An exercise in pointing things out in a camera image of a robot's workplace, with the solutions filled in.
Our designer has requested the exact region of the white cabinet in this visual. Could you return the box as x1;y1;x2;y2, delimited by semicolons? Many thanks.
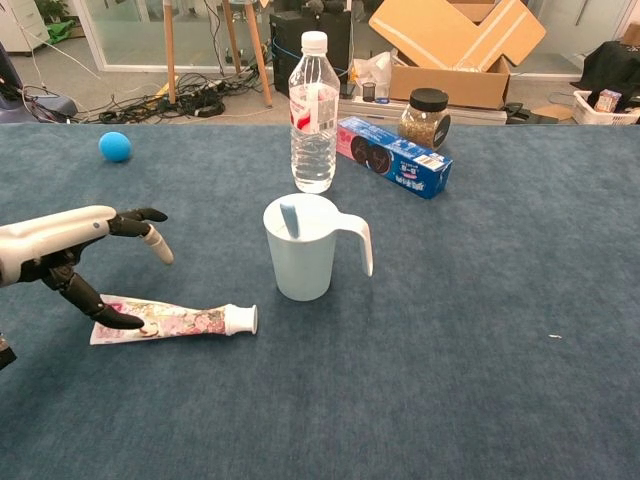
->
0;0;51;54

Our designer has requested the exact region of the wooden stool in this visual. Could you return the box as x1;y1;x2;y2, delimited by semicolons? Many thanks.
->
162;0;274;109

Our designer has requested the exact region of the blue carpet table cover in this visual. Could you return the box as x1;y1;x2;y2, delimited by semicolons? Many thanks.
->
0;123;640;480

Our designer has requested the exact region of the light blue toothbrush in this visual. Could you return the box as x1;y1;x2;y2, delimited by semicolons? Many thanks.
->
278;202;301;239

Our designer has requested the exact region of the small snack box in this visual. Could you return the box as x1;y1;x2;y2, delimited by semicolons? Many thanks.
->
593;88;623;114

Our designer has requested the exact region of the black floor bracket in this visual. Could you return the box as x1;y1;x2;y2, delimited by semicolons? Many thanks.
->
504;101;546;125

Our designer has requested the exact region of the white cup with handle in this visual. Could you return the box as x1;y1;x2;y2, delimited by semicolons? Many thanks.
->
263;193;375;303

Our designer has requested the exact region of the blue ball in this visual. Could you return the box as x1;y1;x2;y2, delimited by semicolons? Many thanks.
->
98;131;133;164

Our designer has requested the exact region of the white plastic basket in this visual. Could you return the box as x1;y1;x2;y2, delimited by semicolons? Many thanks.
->
572;89;640;126

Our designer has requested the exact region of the glass jar black lid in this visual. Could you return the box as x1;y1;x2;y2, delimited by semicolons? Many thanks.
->
397;87;452;151

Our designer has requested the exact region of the flat cardboard piece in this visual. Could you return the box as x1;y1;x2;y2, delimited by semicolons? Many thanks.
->
529;103;574;124

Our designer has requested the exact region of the blue grey chair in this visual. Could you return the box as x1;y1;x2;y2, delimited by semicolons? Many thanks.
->
0;42;79;124

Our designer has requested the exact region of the black cabinet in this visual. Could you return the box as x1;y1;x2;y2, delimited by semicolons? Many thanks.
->
269;9;352;99

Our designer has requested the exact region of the green cloth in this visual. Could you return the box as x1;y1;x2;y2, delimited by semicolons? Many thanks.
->
47;18;76;45

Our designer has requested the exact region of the floral toothpaste tube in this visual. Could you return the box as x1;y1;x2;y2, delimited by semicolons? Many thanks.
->
89;293;259;346

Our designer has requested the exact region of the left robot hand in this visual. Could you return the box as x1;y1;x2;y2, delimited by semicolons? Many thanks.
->
0;204;175;331

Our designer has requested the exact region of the blue cookie box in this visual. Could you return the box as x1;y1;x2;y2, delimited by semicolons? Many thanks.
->
335;116;454;200

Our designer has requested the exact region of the black floor cable tangle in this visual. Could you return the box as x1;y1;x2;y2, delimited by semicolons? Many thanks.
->
82;69;274;125

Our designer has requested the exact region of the white plastic bag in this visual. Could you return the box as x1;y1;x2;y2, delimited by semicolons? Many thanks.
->
352;49;394;99

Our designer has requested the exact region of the clear plastic water bottle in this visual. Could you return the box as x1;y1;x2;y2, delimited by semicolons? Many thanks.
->
288;30;341;195

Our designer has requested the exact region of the black cloth covered object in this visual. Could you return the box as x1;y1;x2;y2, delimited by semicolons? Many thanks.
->
569;40;640;101

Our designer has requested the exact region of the aluminium profile rail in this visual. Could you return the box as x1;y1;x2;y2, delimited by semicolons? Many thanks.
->
339;97;509;126

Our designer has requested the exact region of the green potted plant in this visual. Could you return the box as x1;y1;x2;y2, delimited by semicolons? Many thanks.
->
34;0;71;21

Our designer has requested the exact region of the open cardboard box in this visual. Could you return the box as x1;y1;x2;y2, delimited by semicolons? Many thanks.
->
368;0;547;111

